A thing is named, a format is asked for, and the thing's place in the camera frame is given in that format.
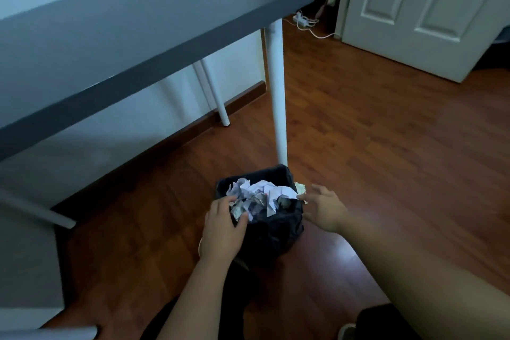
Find person's right hand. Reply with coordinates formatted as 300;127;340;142
297;184;352;235

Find person's left hand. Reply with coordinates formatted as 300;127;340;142
199;195;250;265

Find waste bin with black bag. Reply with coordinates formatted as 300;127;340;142
215;164;305;269

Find person's right forearm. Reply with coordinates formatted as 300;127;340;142
337;214;510;340

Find person's left forearm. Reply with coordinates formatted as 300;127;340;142
156;255;236;340

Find heap of crumpled paper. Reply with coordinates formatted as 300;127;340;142
226;177;299;222

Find person's black trousers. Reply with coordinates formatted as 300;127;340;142
139;262;423;340

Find white table leg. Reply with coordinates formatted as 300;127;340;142
263;19;288;167
192;58;231;128
0;188;77;230

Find grey table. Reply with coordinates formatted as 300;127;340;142
0;0;316;162

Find white panelled door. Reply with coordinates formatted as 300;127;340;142
341;0;510;84

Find white power cable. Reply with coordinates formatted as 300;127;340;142
283;10;337;40

